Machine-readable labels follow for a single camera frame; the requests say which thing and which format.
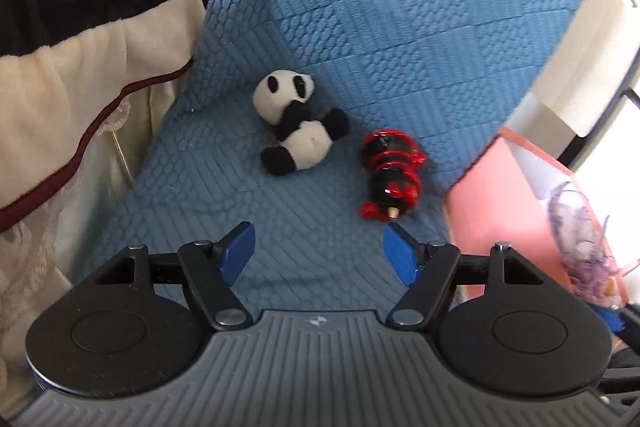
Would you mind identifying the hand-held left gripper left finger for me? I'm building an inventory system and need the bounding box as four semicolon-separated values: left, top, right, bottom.
92;221;257;328

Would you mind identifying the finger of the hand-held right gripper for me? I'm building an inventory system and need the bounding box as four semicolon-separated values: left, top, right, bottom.
595;303;629;337

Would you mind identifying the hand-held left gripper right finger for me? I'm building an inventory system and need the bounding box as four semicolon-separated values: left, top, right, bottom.
382;224;549;331

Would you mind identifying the black toy with red cord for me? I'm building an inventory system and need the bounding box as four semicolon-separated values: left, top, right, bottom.
359;127;429;223

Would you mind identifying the pink shoebox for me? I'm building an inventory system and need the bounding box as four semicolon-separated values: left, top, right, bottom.
444;127;629;309

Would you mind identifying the panda plush toy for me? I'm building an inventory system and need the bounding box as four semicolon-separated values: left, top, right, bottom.
252;70;351;176

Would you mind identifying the beige lace bed skirt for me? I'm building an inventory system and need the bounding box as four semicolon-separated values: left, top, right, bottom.
0;72;193;408

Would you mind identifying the blue textured blanket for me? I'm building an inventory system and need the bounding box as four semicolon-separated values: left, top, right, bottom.
82;0;615;313

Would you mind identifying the striped red navy blanket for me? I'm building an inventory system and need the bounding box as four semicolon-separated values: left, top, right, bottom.
0;0;241;233

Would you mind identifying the beige chair with black frame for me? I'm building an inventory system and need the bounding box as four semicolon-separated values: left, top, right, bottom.
500;0;640;174

